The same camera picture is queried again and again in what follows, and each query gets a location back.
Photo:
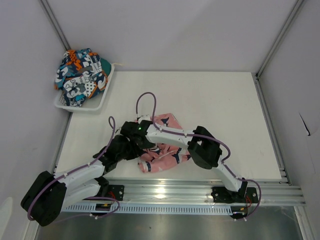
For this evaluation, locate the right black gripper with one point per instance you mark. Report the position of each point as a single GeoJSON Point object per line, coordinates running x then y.
{"type": "Point", "coordinates": [147, 146]}

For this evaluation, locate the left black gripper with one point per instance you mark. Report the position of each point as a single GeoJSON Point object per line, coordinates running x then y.
{"type": "Point", "coordinates": [135, 153]}

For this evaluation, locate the pink shark print shorts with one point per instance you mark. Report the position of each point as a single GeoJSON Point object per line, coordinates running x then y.
{"type": "Point", "coordinates": [163, 157]}

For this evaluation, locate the blue patterned shorts pile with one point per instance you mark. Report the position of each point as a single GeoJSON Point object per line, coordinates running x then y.
{"type": "Point", "coordinates": [82, 75]}

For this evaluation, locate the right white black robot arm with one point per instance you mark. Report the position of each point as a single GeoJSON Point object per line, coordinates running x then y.
{"type": "Point", "coordinates": [204, 149]}

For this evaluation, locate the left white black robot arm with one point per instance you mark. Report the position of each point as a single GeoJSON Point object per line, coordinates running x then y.
{"type": "Point", "coordinates": [51, 193]}

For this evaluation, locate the white plastic basket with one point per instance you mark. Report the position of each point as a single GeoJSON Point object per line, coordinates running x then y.
{"type": "Point", "coordinates": [91, 106]}

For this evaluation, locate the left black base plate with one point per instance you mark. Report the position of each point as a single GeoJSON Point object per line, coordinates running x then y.
{"type": "Point", "coordinates": [111, 191]}

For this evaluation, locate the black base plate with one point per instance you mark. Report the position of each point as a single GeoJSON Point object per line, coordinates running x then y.
{"type": "Point", "coordinates": [111, 191]}
{"type": "Point", "coordinates": [221, 195]}

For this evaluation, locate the aluminium mounting rail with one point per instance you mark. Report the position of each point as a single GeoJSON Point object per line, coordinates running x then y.
{"type": "Point", "coordinates": [196, 192]}

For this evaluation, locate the slotted white cable duct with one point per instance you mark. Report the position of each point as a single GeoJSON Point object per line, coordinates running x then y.
{"type": "Point", "coordinates": [128, 208]}

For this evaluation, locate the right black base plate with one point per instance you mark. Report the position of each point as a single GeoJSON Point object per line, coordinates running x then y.
{"type": "Point", "coordinates": [221, 195]}

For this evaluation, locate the left aluminium frame post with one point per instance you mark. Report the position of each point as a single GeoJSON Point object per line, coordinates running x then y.
{"type": "Point", "coordinates": [48, 11]}

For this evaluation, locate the aluminium frame post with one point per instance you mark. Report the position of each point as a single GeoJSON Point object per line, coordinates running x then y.
{"type": "Point", "coordinates": [48, 11]}
{"type": "Point", "coordinates": [284, 30]}

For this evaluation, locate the right aluminium frame post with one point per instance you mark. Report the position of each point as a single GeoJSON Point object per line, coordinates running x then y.
{"type": "Point", "coordinates": [284, 30]}

